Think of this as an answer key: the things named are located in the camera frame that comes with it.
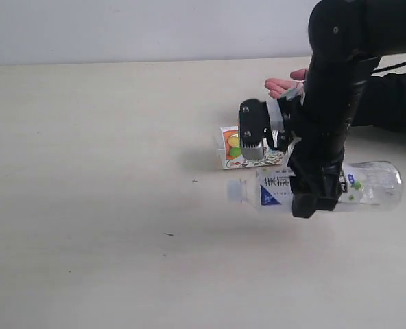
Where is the black sleeved forearm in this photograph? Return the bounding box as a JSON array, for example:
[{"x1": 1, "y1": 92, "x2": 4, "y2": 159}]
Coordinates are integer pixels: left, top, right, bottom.
[{"x1": 352, "y1": 73, "x2": 406, "y2": 133}]

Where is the bare open human hand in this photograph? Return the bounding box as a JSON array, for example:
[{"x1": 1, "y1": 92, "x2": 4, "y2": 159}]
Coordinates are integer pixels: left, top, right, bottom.
[{"x1": 264, "y1": 69, "x2": 309, "y2": 99}]

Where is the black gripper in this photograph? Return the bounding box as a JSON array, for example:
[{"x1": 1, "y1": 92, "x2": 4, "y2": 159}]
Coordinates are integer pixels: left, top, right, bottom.
[{"x1": 278, "y1": 92, "x2": 350, "y2": 218}]

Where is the jasmine oolong clear bottle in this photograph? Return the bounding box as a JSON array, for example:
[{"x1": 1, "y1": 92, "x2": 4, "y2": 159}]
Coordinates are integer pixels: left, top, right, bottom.
[{"x1": 227, "y1": 161, "x2": 403, "y2": 215}]

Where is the orange pear label tea bottle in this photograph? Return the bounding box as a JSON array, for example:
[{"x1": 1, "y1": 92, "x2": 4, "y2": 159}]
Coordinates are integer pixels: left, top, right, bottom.
[{"x1": 214, "y1": 126, "x2": 283, "y2": 170}]

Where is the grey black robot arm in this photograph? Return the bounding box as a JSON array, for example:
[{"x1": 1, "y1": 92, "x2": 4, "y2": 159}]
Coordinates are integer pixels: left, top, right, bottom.
[{"x1": 285, "y1": 1, "x2": 406, "y2": 218}]

